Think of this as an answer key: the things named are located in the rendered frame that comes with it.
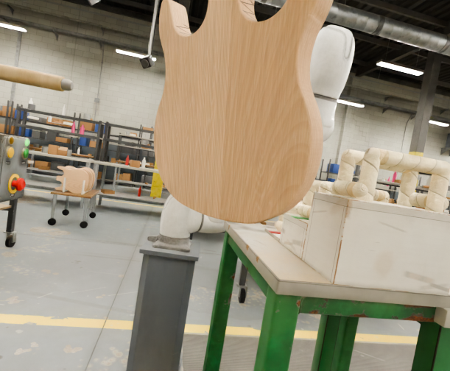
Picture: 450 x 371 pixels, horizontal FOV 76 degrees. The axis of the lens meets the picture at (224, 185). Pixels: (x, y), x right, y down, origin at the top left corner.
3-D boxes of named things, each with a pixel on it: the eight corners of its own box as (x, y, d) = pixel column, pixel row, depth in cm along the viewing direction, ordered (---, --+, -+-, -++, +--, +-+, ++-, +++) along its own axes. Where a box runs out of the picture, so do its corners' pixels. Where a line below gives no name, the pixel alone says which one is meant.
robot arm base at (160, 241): (151, 237, 155) (152, 227, 155) (191, 243, 157) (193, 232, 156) (143, 246, 137) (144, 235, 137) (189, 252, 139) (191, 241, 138)
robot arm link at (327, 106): (274, 138, 78) (289, 88, 73) (300, 139, 89) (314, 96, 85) (311, 151, 71) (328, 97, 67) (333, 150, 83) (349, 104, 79)
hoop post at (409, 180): (403, 205, 68) (411, 166, 68) (393, 204, 72) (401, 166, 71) (415, 207, 69) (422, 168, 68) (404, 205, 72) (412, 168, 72)
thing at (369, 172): (361, 200, 57) (370, 153, 57) (352, 198, 61) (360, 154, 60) (375, 202, 58) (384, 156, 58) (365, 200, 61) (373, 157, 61)
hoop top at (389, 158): (369, 161, 57) (371, 145, 57) (359, 161, 60) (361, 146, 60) (454, 177, 61) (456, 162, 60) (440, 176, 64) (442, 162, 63)
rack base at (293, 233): (302, 260, 71) (308, 224, 70) (278, 242, 87) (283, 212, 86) (398, 270, 76) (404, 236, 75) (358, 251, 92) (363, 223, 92)
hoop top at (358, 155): (345, 161, 65) (347, 147, 65) (337, 161, 68) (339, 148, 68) (421, 175, 69) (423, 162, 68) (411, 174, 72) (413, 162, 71)
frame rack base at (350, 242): (334, 285, 56) (350, 199, 55) (300, 260, 71) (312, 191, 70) (449, 296, 61) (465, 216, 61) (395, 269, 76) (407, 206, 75)
